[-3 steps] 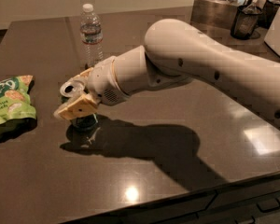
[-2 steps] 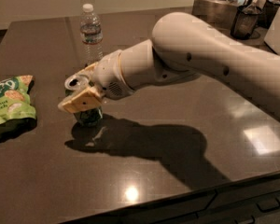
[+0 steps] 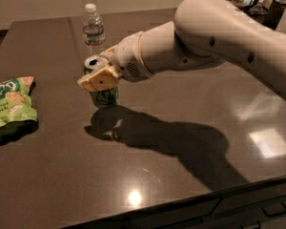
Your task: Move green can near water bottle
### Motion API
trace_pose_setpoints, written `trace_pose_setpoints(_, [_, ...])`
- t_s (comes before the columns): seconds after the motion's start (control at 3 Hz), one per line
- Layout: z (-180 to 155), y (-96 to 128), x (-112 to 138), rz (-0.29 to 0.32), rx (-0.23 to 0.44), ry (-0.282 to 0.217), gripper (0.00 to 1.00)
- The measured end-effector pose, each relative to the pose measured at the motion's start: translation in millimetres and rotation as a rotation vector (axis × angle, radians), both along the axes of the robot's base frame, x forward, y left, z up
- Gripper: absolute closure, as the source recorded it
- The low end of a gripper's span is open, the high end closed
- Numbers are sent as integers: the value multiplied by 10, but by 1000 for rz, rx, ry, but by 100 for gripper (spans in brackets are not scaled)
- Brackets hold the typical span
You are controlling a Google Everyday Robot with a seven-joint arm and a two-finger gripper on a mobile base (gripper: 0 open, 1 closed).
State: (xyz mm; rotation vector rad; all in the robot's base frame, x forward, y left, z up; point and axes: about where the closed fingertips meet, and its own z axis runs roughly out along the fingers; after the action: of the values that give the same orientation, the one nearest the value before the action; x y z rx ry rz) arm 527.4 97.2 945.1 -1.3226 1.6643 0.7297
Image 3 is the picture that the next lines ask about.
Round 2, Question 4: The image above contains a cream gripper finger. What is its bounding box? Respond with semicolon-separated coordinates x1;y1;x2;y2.
101;46;115;57
77;65;123;92

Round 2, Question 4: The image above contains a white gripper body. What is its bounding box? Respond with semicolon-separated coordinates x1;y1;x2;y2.
112;31;153;82

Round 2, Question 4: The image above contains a green soda can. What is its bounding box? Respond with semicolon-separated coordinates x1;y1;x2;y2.
84;55;119;109

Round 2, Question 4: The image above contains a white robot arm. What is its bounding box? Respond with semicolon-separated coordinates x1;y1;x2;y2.
78;0;286;99

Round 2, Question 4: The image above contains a clear plastic water bottle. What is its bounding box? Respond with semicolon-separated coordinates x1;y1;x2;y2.
82;3;106;55

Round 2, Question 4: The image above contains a green snack bag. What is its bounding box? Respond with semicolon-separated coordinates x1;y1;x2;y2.
0;76;37;128

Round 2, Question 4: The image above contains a black drawer handle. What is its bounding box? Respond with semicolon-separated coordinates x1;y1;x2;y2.
262;202;286;218

